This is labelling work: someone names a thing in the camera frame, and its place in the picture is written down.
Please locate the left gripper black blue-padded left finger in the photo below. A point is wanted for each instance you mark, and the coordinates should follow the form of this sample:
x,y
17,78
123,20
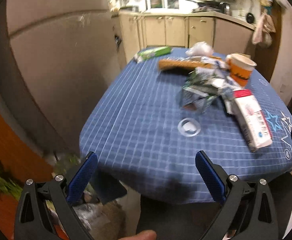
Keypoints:
x,y
32,219

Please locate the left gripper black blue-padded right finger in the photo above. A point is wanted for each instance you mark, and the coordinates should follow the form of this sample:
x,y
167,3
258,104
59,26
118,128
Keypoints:
x,y
247,209

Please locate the orange paper cup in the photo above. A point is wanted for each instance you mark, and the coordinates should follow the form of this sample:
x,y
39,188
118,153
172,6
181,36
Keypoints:
x,y
241,68

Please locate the green toothpaste box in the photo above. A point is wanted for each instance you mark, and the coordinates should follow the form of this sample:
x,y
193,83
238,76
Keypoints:
x,y
151,53

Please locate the beige kitchen cabinets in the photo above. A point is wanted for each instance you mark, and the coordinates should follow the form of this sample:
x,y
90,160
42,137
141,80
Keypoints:
x,y
225,34

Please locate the white red carton box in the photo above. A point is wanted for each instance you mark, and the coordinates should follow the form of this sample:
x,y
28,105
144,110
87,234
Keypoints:
x,y
251,120

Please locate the clear round plastic lid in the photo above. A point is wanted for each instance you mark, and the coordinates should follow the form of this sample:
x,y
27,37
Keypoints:
x,y
189,127

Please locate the blue grid tablecloth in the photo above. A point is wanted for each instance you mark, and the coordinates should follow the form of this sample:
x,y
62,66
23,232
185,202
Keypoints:
x,y
144,138

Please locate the crumpled green white wrapper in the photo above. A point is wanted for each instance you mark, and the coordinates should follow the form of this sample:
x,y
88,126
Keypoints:
x,y
203,86

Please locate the brown flat cardboard piece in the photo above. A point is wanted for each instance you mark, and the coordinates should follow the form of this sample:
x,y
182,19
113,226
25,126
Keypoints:
x,y
168,64

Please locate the clear crumpled plastic bag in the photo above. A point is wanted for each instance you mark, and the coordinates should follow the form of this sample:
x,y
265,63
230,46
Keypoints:
x,y
200,49

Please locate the hanging pink plastic bags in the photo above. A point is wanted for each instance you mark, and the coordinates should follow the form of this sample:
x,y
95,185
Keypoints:
x,y
263,30

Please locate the beige refrigerator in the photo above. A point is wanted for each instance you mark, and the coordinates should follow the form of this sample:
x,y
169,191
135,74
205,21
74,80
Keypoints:
x,y
57,58

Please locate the steel kettle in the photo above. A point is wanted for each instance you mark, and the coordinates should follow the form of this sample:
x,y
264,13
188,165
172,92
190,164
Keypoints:
x,y
224,8

